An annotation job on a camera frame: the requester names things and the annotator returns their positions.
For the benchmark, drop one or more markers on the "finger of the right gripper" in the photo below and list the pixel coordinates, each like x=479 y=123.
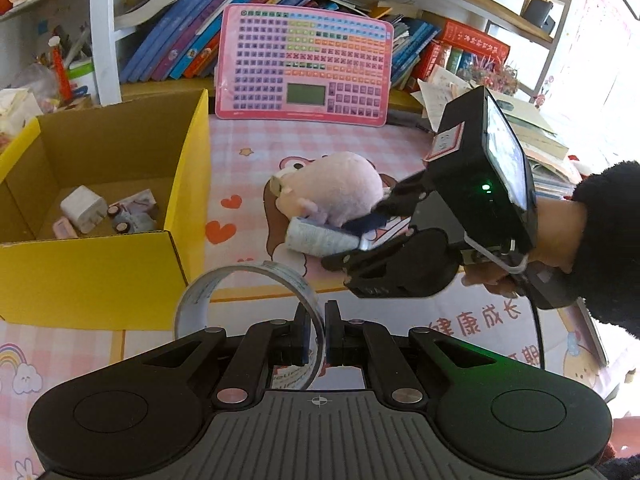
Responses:
x=401 y=202
x=357 y=260

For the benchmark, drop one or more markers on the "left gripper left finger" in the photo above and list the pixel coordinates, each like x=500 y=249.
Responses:
x=264 y=346

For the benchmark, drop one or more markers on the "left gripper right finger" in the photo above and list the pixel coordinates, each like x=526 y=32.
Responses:
x=370 y=347

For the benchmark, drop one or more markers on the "pink plush pig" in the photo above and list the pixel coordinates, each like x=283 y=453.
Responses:
x=331 y=190

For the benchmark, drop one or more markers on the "clear tape roll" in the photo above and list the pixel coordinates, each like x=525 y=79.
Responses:
x=196 y=311

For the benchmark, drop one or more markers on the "white power adapter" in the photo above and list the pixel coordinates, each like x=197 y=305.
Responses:
x=84 y=208

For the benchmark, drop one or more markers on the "staples box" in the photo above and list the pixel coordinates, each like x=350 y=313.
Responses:
x=143 y=201

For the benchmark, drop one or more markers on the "black fuzzy sleeve forearm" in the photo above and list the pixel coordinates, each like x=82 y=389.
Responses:
x=606 y=267

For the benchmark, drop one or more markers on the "pile of papers and books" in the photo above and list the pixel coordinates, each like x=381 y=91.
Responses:
x=555 y=175

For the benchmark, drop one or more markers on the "red book box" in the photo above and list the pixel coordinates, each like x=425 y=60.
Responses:
x=456 y=47

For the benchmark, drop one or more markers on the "pink toy keyboard tablet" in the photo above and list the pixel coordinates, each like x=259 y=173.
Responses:
x=307 y=64

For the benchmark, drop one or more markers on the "yellow cardboard box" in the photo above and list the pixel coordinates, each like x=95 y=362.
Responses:
x=104 y=280

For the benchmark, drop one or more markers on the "row of blue books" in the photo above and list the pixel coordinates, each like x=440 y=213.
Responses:
x=184 y=41

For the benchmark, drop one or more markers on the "red pen in holder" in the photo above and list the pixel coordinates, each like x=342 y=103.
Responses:
x=66 y=92

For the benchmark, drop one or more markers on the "floral tissue pack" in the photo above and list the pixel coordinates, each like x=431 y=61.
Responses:
x=17 y=108

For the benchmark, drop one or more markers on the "white shelf post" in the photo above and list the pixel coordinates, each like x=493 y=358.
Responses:
x=104 y=51

